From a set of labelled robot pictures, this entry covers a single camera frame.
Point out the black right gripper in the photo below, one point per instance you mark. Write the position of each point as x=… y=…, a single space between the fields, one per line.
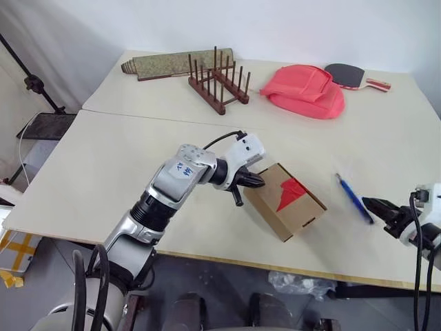
x=399 y=219

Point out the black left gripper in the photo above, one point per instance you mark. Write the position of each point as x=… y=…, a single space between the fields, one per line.
x=245 y=177

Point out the cardboard box with red tape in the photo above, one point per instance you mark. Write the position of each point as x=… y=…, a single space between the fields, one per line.
x=268 y=207

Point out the blue pen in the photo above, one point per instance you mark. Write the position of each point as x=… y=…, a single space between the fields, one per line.
x=349 y=193

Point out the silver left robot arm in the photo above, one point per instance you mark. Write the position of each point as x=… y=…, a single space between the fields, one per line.
x=172 y=182

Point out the cardboard box with yellow tape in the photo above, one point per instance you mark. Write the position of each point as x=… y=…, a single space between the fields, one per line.
x=19 y=250

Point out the dark wooden peg rack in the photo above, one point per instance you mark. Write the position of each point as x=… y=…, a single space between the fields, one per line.
x=206 y=96

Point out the clear crumpled plastic bag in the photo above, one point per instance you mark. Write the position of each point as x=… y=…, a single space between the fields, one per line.
x=299 y=284

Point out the coral red fabric bag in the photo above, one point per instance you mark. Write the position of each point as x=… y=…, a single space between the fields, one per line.
x=303 y=96

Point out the black table tennis paddle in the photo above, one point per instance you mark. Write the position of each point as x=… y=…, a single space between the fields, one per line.
x=344 y=74

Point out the rolled olive patterned mat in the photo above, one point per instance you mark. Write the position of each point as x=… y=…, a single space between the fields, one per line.
x=165 y=63

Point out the black flat shelf plate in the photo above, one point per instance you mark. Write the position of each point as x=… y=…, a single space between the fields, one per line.
x=48 y=125

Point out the silver robot torso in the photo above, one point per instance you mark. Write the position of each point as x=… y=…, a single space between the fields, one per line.
x=51 y=317

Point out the black tripod stand pole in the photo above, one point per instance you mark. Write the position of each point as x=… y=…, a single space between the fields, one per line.
x=34 y=83

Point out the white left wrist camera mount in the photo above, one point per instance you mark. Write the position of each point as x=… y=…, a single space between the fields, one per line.
x=248 y=150

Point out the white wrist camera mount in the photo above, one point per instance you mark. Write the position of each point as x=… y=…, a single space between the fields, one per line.
x=248 y=150
x=432 y=196

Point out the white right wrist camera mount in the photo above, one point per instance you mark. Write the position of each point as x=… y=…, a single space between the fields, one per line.
x=432 y=196

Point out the black table frame bar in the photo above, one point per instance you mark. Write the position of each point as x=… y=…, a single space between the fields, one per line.
x=372 y=289

